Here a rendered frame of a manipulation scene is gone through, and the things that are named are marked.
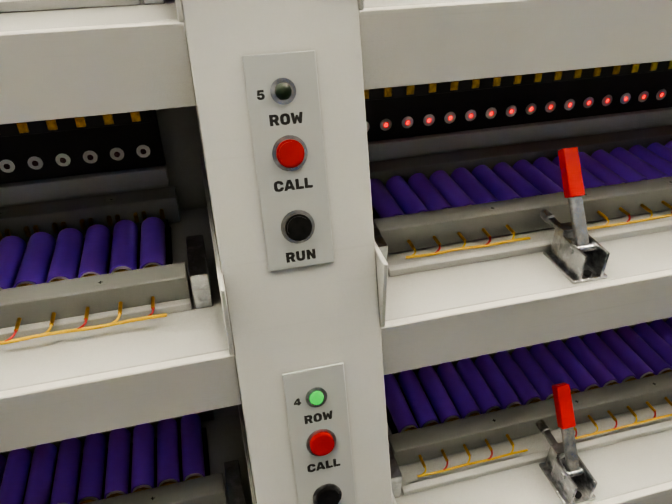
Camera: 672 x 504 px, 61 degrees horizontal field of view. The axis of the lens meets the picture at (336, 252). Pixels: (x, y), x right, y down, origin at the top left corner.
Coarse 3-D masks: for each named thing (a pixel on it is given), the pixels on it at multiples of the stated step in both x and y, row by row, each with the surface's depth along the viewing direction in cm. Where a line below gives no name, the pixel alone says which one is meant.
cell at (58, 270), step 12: (72, 228) 44; (60, 240) 43; (72, 240) 43; (60, 252) 41; (72, 252) 42; (60, 264) 40; (72, 264) 40; (48, 276) 39; (60, 276) 39; (72, 276) 40
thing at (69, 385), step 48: (0, 192) 45; (48, 192) 46; (96, 192) 47; (192, 240) 41; (192, 288) 38; (48, 336) 37; (96, 336) 37; (144, 336) 37; (192, 336) 37; (0, 384) 33; (48, 384) 33; (96, 384) 34; (144, 384) 35; (192, 384) 36; (0, 432) 34; (48, 432) 35; (96, 432) 36
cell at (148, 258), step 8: (144, 224) 44; (152, 224) 44; (160, 224) 45; (144, 232) 44; (152, 232) 43; (160, 232) 44; (144, 240) 43; (152, 240) 42; (160, 240) 43; (144, 248) 42; (152, 248) 41; (160, 248) 42; (144, 256) 41; (152, 256) 41; (160, 256) 41; (144, 264) 40; (160, 264) 40
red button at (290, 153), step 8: (280, 144) 32; (288, 144) 32; (296, 144) 32; (280, 152) 32; (288, 152) 32; (296, 152) 32; (304, 152) 33; (280, 160) 32; (288, 160) 32; (296, 160) 32
